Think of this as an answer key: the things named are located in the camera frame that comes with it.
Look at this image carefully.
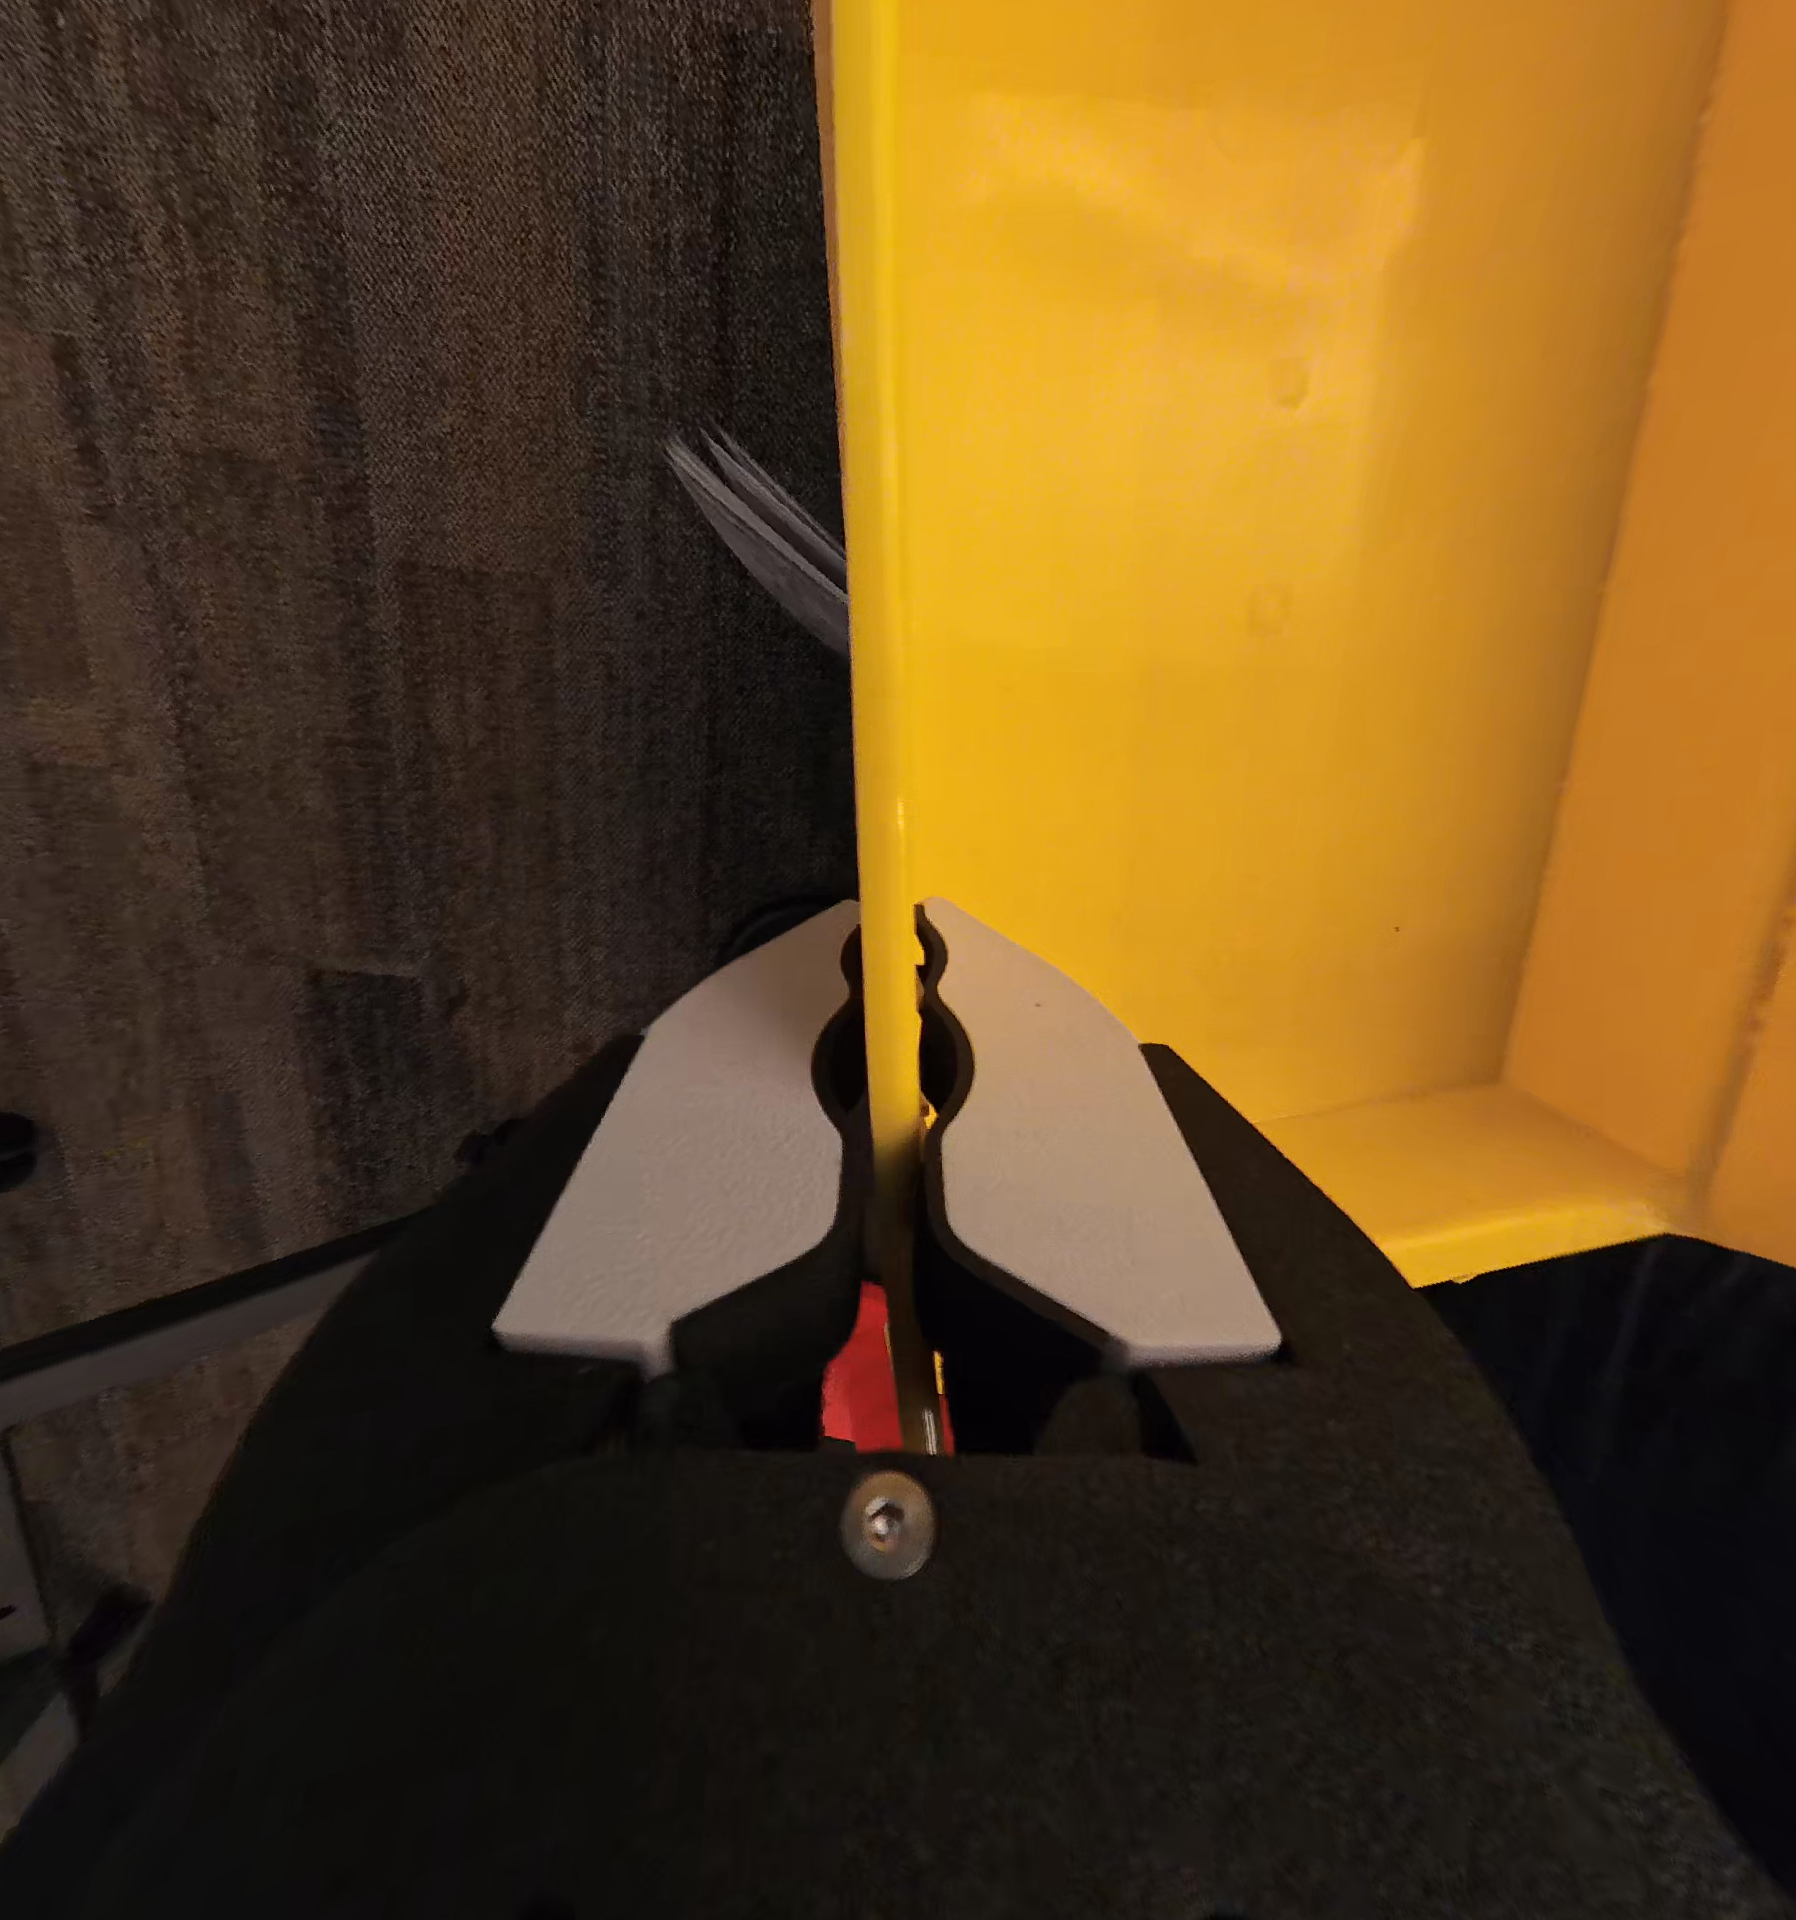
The yellow plastic bin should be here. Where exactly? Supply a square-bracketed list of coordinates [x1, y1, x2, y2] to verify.
[815, 0, 1796, 1285]

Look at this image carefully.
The instruction sheet board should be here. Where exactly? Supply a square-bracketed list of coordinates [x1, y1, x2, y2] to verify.
[665, 422, 852, 656]

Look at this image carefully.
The red plastic bin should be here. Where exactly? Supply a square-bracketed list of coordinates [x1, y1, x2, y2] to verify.
[823, 1283, 955, 1456]

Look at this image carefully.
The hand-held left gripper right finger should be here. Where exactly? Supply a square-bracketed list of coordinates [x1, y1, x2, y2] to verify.
[914, 896, 1284, 1373]

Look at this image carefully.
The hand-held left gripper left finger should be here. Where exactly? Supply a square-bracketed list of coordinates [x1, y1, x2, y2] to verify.
[494, 901, 870, 1375]

